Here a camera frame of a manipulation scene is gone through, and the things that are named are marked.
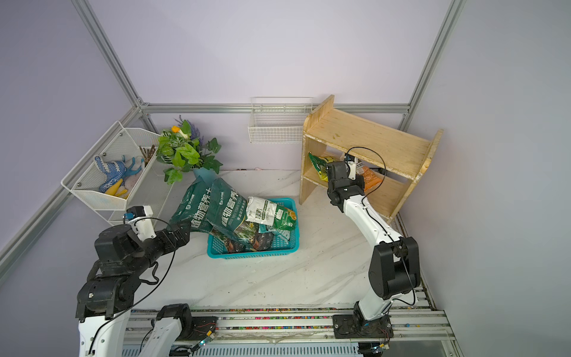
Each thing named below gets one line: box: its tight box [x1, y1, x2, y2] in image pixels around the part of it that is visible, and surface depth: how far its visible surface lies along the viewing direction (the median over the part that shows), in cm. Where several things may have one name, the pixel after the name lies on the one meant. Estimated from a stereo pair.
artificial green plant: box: [156, 114, 224, 186], surface depth 85 cm
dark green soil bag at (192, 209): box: [167, 175, 233, 253], surface depth 80 cm
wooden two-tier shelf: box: [299, 95, 444, 224], surface depth 75 cm
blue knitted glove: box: [93, 155, 128, 193], surface depth 73 cm
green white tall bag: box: [245, 196, 297, 231], surface depth 87 cm
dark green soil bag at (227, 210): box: [206, 177, 275, 253], surface depth 82 cm
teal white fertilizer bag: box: [257, 223, 291, 243], surface depth 87 cm
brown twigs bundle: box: [139, 144, 156, 168], surface depth 85 cm
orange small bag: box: [355, 162, 383, 192], surface depth 85 cm
